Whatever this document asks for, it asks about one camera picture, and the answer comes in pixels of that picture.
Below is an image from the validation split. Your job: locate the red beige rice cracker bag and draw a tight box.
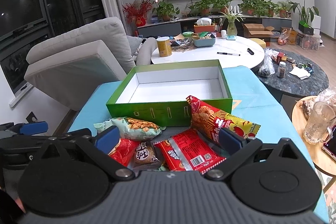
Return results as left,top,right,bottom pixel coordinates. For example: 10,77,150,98
108,138,140,167

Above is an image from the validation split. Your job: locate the light green peanut snack bag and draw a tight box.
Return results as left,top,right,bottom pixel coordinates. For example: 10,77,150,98
93,117,166,141

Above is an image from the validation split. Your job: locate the red yellow cracker snack bag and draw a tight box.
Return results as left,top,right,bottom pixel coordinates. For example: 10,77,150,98
186,96,261,143

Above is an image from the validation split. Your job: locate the round brown cake packet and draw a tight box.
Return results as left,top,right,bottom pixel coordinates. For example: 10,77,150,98
131,141,161,169

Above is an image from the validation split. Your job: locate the red barcode snack packet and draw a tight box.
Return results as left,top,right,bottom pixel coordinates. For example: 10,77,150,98
154,129,226,174

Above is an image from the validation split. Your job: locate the light blue table mat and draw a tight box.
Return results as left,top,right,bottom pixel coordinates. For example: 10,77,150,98
67,66,330,224

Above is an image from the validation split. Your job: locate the green cardboard box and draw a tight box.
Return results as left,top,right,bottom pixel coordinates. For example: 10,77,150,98
106,60,233,127

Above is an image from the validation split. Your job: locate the beige sofa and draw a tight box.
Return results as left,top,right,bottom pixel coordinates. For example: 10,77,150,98
25,17,157,111

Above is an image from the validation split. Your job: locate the clear plastic bag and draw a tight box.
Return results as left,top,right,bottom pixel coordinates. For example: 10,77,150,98
258,54,275,78

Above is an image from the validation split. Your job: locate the spice jar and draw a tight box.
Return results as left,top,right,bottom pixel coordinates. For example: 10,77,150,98
277,61,286,79

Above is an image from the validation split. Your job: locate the glass mug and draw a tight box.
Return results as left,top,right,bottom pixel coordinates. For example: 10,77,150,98
303,102,335,144

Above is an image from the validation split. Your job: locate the dark marble round table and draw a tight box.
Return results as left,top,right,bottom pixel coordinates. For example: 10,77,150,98
256,49,329,101

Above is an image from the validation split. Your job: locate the black pen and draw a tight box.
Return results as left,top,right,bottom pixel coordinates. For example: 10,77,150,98
217,52,241,56

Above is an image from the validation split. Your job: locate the white round coffee table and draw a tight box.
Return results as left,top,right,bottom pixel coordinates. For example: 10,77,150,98
151,36,265,69

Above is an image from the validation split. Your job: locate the small wooden side table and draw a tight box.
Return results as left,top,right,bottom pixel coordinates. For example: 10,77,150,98
291,95,336,193

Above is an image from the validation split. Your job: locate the black lighter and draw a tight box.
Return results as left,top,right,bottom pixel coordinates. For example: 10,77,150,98
247,48,254,55

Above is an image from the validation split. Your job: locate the blue snack tray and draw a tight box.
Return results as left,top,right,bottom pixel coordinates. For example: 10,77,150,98
192,33,216,48

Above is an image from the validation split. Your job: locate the white cup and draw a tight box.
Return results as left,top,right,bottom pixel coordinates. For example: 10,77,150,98
221,30,227,39

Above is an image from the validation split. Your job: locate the green plant glass vase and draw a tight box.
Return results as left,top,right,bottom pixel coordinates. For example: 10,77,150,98
221,9,243,40

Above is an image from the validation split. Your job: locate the yellow cylindrical can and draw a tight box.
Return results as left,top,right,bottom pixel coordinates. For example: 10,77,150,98
156,36,172,57

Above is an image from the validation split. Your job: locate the open cardboard box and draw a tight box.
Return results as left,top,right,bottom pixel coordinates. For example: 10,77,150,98
243,23,274,42

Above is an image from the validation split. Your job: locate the grey tv cabinet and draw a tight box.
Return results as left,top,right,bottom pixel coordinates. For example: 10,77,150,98
136,15,293,38

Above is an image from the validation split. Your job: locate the orange tissue box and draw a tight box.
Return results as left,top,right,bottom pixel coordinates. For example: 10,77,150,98
194,18,215,33

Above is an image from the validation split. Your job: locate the red flower decoration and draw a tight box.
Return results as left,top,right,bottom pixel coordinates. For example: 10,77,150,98
122,0,153,27

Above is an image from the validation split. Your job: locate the potted green plant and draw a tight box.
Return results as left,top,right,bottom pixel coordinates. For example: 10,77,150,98
152,1,180,22

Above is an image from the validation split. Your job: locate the wall power socket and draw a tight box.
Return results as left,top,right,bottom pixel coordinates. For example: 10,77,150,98
26,111,38,123

